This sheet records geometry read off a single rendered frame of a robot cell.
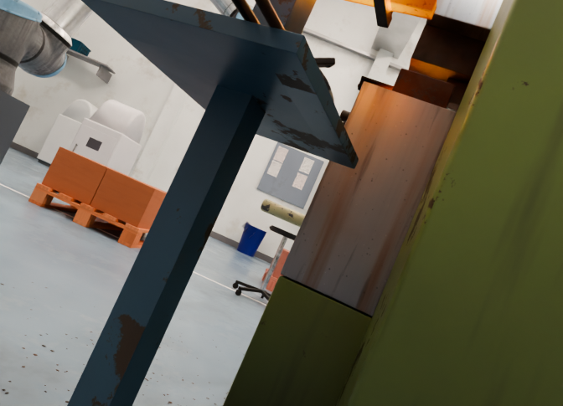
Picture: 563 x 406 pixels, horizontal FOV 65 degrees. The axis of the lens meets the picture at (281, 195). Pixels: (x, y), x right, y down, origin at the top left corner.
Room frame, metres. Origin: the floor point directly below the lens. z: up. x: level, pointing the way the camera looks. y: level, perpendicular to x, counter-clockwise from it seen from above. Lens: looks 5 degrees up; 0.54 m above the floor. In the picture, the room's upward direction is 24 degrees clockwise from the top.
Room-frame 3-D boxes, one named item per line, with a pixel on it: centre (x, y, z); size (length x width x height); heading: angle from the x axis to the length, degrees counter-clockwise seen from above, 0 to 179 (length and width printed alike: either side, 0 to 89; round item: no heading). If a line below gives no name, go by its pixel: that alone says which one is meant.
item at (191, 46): (0.65, 0.11, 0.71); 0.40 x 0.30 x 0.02; 159
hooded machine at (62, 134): (8.69, 4.09, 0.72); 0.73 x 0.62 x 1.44; 86
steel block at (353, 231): (1.04, -0.38, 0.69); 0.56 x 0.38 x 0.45; 77
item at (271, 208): (1.50, -0.17, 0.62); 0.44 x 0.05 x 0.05; 77
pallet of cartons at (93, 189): (4.20, 1.29, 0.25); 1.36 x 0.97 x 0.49; 176
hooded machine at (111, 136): (6.18, 2.47, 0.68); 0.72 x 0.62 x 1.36; 177
